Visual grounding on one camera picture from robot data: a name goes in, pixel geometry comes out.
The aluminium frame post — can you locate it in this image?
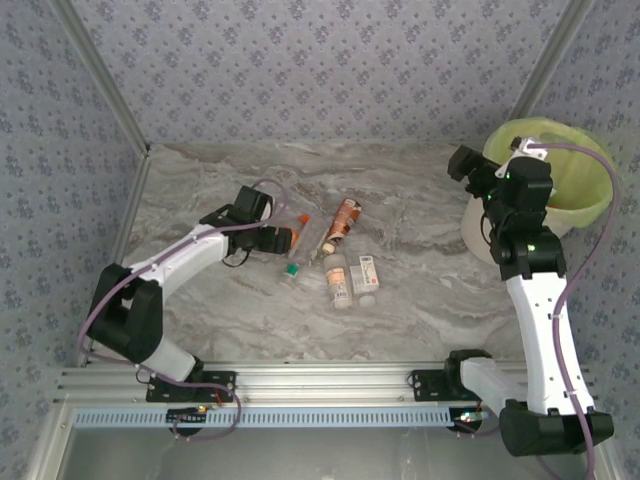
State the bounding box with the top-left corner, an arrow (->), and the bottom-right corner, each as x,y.
47,0 -> 151,156
510,0 -> 597,119

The slim clear bottle orange cap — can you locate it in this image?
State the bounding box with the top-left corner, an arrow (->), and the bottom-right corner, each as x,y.
287,213 -> 311,261

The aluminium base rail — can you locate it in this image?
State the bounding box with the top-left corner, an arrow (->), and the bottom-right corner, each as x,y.
53,363 -> 599,404

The white plastic bin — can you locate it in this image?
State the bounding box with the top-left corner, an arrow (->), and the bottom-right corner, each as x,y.
459,197 -> 581,266

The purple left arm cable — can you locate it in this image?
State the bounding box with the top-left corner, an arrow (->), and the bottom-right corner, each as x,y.
78,178 -> 243,443

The clear bottle white red label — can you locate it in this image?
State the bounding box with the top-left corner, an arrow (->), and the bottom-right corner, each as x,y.
348,254 -> 381,307

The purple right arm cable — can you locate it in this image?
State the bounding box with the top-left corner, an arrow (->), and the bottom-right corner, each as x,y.
457,142 -> 621,480

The aluminium side rail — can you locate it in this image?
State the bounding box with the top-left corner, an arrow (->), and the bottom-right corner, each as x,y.
74,144 -> 154,369

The white bottle orange label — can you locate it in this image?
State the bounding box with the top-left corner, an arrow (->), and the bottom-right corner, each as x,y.
322,253 -> 352,311

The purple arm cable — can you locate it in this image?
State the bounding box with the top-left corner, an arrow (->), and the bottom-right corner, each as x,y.
457,142 -> 621,480
78,178 -> 243,443

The slotted grey cable tray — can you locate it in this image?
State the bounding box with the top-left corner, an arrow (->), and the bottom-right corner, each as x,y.
73,405 -> 501,429

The small clear bottle green cap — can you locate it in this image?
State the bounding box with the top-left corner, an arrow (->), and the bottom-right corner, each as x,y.
279,262 -> 303,291

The brown label plastic bottle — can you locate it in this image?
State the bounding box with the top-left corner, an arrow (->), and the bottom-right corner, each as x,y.
324,197 -> 362,254

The grey metal lower panel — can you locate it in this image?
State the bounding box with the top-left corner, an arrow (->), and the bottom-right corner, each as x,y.
24,402 -> 619,480

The black circuit board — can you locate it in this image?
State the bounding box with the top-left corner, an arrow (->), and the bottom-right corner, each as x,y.
167,407 -> 209,434
448,407 -> 489,432

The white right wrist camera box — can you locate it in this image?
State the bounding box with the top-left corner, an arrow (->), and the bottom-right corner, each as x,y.
494,135 -> 551,179

